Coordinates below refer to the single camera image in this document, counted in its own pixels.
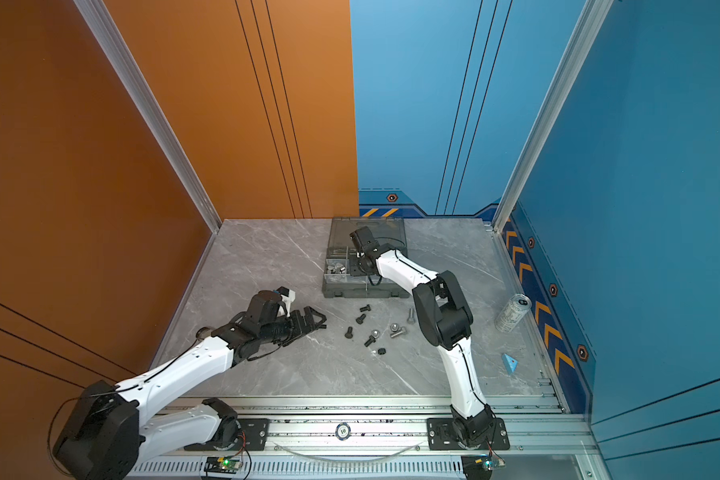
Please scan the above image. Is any right aluminium corner post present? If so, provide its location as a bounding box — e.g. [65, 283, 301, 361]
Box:
[491, 0, 614, 234]

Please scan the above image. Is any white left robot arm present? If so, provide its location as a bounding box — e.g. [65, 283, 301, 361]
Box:
[47, 287, 327, 479]

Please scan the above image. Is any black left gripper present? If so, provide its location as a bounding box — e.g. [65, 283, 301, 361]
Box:
[260, 306, 328, 347]

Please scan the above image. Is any grey plastic organizer box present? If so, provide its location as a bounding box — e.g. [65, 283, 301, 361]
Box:
[322, 217, 410, 299]

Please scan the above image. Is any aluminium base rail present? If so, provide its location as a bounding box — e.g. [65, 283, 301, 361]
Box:
[83, 394, 613, 480]

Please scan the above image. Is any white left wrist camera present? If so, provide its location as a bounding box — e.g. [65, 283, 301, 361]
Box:
[276, 286, 296, 317]

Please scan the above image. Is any left aluminium corner post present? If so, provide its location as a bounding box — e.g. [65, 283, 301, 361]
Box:
[74, 0, 222, 235]

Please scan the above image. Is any aluminium corner post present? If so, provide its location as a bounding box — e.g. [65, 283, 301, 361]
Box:
[74, 0, 222, 235]
[491, 0, 614, 234]

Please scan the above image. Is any green circuit board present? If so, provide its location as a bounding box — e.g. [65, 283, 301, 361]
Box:
[203, 456, 243, 475]

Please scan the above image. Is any blue triangular block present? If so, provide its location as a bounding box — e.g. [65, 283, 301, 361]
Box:
[501, 353, 519, 375]

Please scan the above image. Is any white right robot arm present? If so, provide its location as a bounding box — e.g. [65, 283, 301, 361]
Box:
[350, 227, 510, 450]

